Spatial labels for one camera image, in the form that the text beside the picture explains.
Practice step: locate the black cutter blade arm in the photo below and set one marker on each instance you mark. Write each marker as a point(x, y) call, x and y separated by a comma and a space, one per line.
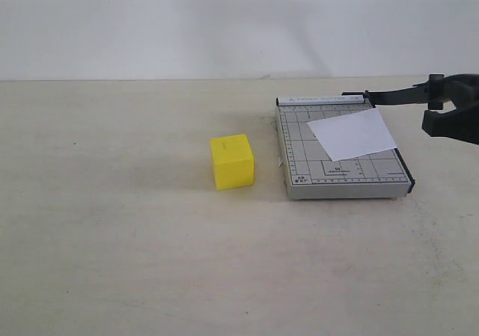
point(430, 92)

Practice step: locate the grey paper cutter base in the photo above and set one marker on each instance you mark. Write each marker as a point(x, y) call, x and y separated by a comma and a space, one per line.
point(309, 173)

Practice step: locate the white paper sheet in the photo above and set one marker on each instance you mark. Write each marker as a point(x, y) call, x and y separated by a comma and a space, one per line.
point(353, 135)

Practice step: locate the yellow cube block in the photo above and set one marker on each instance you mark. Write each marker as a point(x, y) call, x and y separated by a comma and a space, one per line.
point(232, 162)

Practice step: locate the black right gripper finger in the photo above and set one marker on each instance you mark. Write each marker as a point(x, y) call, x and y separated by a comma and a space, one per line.
point(461, 89)
point(458, 124)

